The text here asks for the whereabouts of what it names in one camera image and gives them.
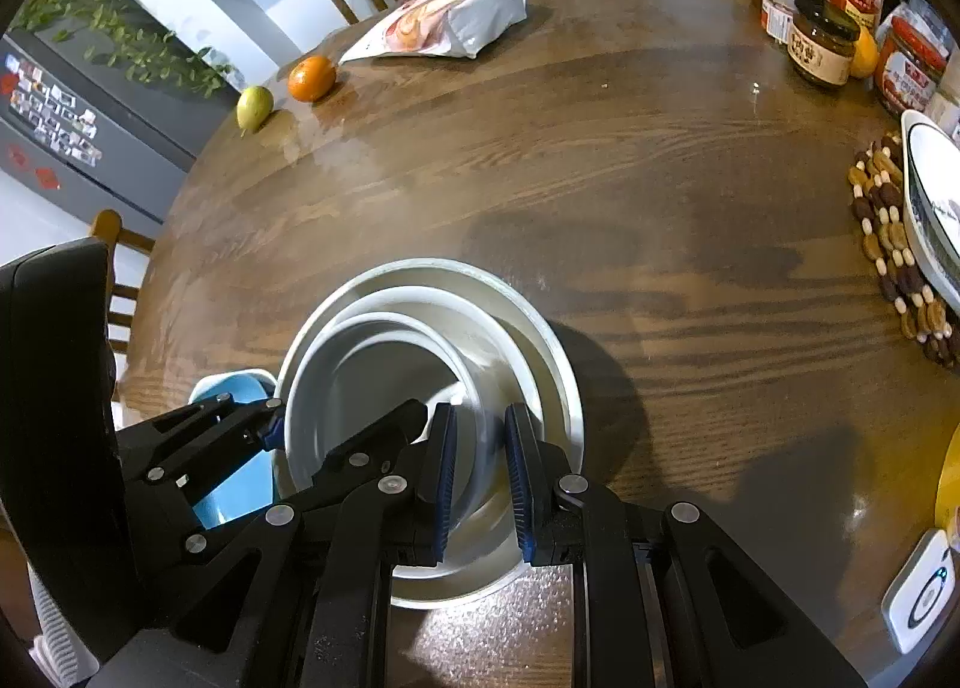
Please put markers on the dark sauce jar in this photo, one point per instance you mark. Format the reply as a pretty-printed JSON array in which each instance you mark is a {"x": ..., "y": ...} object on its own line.
[{"x": 821, "y": 43}]

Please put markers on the small yellow-orange fruit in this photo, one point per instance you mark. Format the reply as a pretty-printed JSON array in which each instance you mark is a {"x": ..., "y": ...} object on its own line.
[{"x": 866, "y": 54}]

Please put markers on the group of fridge photo magnets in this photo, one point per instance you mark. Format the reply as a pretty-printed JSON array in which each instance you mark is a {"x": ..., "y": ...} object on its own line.
[{"x": 56, "y": 114}]

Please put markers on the yellow object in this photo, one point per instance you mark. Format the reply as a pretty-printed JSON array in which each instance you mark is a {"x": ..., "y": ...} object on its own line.
[{"x": 949, "y": 485}]

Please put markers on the red chili jar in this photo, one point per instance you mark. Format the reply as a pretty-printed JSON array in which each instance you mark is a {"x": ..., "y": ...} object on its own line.
[{"x": 909, "y": 69}]

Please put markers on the white round-button device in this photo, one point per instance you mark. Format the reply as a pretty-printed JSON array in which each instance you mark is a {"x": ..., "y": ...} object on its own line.
[{"x": 921, "y": 594}]

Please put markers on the red fridge decoration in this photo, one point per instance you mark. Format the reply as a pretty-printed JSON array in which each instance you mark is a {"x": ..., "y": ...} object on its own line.
[
  {"x": 47, "y": 177},
  {"x": 15, "y": 153}
]

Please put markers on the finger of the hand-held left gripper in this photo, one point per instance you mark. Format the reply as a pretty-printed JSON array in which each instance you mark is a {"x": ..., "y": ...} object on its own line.
[
  {"x": 360, "y": 448},
  {"x": 276, "y": 429}
]

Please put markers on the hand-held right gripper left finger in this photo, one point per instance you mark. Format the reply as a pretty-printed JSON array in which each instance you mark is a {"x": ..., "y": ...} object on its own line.
[{"x": 446, "y": 485}]

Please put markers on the medium white bowl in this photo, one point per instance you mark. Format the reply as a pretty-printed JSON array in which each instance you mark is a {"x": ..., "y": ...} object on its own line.
[{"x": 480, "y": 337}]

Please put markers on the small white bowl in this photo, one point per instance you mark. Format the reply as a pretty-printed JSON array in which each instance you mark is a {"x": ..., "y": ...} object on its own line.
[{"x": 390, "y": 373}]

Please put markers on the white snack bag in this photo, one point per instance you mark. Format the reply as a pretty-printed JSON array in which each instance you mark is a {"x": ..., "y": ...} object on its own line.
[{"x": 450, "y": 13}]

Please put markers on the blue patterned white plate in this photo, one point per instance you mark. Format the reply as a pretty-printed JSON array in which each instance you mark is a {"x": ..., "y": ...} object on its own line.
[{"x": 930, "y": 208}]

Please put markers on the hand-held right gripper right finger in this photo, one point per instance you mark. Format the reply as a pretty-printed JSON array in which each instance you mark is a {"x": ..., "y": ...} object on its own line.
[{"x": 521, "y": 500}]

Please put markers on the orange fruit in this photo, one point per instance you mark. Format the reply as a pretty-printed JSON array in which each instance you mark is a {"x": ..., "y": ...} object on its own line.
[{"x": 312, "y": 79}]

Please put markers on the beige paper box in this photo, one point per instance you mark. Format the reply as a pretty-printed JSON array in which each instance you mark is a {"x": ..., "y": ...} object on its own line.
[{"x": 946, "y": 103}]

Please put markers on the green pear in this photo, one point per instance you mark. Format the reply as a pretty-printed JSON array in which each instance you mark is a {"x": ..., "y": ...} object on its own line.
[{"x": 253, "y": 109}]

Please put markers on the beaded wooden trivet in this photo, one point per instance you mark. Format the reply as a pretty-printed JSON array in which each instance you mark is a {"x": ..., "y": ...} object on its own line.
[{"x": 889, "y": 238}]

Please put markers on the grey refrigerator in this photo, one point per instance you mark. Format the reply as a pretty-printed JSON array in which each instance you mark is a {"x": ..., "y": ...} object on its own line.
[{"x": 112, "y": 111}]

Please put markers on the green trailing plant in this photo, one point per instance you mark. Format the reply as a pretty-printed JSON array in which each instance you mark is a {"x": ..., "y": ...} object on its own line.
[{"x": 135, "y": 51}]

